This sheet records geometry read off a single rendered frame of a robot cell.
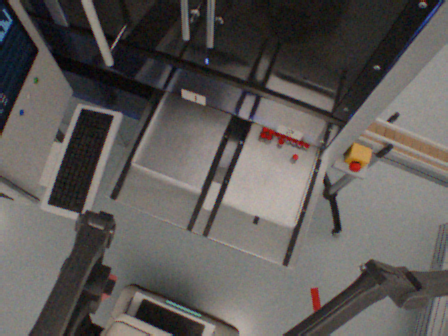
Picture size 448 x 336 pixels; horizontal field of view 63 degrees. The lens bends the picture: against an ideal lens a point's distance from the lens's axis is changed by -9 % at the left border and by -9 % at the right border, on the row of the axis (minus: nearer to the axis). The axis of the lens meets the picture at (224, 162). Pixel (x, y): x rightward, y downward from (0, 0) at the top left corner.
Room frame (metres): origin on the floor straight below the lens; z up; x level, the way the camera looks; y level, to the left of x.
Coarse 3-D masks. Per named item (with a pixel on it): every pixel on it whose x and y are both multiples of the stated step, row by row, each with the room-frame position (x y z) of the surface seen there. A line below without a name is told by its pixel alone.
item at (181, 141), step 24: (168, 96) 0.66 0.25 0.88; (168, 120) 0.57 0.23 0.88; (192, 120) 0.58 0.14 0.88; (216, 120) 0.60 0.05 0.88; (144, 144) 0.46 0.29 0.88; (168, 144) 0.47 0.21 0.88; (192, 144) 0.49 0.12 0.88; (216, 144) 0.50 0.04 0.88; (144, 168) 0.37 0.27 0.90; (168, 168) 0.39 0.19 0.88; (192, 168) 0.40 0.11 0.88
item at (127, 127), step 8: (72, 96) 0.73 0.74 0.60; (72, 104) 0.74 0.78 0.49; (88, 104) 0.72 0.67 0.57; (72, 112) 0.75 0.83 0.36; (64, 120) 0.77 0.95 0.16; (128, 120) 0.67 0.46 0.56; (136, 120) 0.66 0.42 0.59; (120, 128) 0.69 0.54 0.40; (128, 128) 0.68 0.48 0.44; (120, 136) 0.69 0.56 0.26; (128, 136) 0.68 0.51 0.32; (120, 144) 0.70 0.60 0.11
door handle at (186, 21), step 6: (180, 0) 0.55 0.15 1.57; (186, 0) 0.55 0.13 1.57; (180, 6) 0.55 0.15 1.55; (186, 6) 0.55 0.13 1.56; (186, 12) 0.55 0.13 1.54; (192, 12) 0.61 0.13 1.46; (198, 12) 0.61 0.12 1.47; (186, 18) 0.55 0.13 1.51; (192, 18) 0.59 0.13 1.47; (186, 24) 0.55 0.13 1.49; (186, 30) 0.55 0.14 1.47; (186, 36) 0.55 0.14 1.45
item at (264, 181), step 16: (256, 128) 0.59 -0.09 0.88; (256, 144) 0.53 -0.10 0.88; (272, 144) 0.54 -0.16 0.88; (240, 160) 0.46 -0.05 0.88; (256, 160) 0.47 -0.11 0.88; (272, 160) 0.48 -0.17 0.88; (288, 160) 0.49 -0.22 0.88; (304, 160) 0.50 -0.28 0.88; (240, 176) 0.40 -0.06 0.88; (256, 176) 0.41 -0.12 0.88; (272, 176) 0.42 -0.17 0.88; (288, 176) 0.43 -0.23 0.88; (304, 176) 0.44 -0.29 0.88; (240, 192) 0.35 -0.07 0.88; (256, 192) 0.35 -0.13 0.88; (272, 192) 0.36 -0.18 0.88; (288, 192) 0.37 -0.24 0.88; (304, 192) 0.38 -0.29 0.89; (256, 208) 0.30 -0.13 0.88; (272, 208) 0.31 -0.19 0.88; (288, 208) 0.32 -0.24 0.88; (288, 224) 0.26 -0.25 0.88
